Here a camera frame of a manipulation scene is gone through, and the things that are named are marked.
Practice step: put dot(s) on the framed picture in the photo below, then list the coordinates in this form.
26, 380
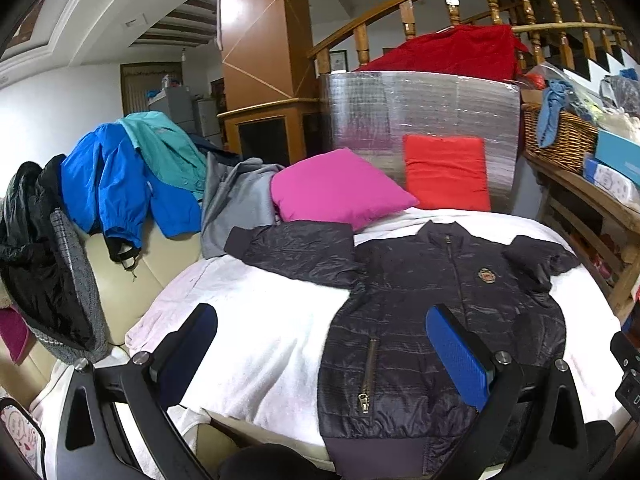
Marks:
338, 61

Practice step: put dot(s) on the grey knit garment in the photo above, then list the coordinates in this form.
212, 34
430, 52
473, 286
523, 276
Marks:
75, 260

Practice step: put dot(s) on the light blue cloth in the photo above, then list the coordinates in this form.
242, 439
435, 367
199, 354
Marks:
547, 115

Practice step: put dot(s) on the cream cloth bundle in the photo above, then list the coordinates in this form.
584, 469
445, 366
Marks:
622, 122

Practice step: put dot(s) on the white blanket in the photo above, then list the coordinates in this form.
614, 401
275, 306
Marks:
270, 330

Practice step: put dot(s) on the dark navy garment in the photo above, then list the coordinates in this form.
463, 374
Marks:
215, 147

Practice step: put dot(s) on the wooden bench table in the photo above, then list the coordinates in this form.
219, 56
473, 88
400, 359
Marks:
590, 195

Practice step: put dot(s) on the grey refrigerator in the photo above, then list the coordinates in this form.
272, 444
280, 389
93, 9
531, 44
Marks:
172, 107

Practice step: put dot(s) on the wooden cabinet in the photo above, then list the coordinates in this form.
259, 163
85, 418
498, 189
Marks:
260, 112

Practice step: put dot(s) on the wooden pillar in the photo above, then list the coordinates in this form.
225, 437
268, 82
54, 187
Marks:
255, 35

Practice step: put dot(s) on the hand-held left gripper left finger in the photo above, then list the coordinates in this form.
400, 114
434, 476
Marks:
197, 330

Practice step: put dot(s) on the teal jacket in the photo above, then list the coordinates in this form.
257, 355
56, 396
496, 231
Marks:
165, 155

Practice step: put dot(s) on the black shiny jacket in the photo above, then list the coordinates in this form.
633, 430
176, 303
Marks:
40, 270

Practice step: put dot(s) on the red cloth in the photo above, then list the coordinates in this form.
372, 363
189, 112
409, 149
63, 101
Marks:
450, 52

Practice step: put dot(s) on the light blue cardboard box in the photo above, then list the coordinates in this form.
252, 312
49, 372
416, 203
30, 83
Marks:
620, 155

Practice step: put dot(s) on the white patterned bag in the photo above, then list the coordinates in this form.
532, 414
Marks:
17, 440

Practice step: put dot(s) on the silver insulation panel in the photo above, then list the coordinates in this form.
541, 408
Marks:
365, 110

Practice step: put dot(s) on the beige sofa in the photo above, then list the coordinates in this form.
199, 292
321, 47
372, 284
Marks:
155, 260

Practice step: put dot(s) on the magenta pillow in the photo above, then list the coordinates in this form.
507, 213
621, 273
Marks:
330, 190

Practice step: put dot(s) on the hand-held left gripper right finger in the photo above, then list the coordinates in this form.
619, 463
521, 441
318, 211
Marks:
457, 355

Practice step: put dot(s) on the white tissue pack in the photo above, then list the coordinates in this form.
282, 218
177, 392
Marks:
607, 180

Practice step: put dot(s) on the magenta cushion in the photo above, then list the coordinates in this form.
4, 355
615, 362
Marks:
12, 332

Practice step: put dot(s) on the red pillow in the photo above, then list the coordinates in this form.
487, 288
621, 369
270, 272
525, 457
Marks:
445, 170

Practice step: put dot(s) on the wicker basket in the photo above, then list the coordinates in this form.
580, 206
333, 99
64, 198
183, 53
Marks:
560, 145

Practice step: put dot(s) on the clear plastic bag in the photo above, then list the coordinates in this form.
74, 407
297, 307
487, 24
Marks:
620, 92

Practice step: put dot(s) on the black puffer jacket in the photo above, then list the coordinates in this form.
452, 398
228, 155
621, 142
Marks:
400, 320

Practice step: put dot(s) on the blue jacket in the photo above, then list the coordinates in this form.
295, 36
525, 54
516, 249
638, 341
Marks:
100, 180

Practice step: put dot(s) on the staircase steps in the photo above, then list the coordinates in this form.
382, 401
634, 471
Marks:
600, 62

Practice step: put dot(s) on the white refrigerator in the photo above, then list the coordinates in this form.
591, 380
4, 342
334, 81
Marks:
207, 120

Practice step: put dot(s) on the wooden stair railing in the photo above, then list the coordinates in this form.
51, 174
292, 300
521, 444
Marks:
380, 10

